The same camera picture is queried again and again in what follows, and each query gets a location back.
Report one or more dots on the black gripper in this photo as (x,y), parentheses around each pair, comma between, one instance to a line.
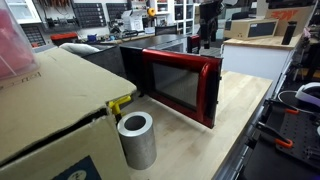
(210,15)

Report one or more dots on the red microwave door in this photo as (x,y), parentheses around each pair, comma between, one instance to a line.
(180,86)

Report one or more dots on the white open carton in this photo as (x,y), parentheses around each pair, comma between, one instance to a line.
(132,20)

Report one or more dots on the white shelf unit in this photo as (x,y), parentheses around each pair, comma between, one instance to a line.
(184,16)

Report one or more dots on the white cabinet with wooden top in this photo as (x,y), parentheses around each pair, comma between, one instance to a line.
(253,58)

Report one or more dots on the yellow tape spool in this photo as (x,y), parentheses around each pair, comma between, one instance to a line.
(151,12)

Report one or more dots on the black cylindrical bottle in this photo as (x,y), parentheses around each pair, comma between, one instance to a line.
(288,33)

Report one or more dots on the cardboard box with orange print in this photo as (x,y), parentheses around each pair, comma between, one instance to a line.
(293,15)

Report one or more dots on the small black parts bin panel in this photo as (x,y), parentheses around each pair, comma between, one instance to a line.
(116,10)

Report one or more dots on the black fabric bin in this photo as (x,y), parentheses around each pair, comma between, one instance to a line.
(106,61)

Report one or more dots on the white headset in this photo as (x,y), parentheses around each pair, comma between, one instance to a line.
(310,93)

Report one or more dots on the blue cup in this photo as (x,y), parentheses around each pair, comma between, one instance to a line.
(92,37)

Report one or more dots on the large black parts bin panel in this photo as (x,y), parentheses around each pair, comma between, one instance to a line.
(89,15)

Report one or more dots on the aluminium hollow cylinder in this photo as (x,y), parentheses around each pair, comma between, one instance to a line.
(140,146)

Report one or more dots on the grey cushion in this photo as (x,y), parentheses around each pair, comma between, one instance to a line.
(79,48)

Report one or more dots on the black perforated breadboard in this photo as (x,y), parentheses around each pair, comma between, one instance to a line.
(300,133)

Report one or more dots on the red toolbox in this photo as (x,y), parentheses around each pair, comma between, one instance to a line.
(64,36)

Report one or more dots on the large brown cardboard box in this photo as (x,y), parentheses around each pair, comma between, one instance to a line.
(56,100)

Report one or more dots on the grey keypad panel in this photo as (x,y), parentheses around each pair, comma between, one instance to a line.
(33,36)

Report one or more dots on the pink translucent plastic container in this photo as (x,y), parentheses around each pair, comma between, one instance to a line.
(13,43)

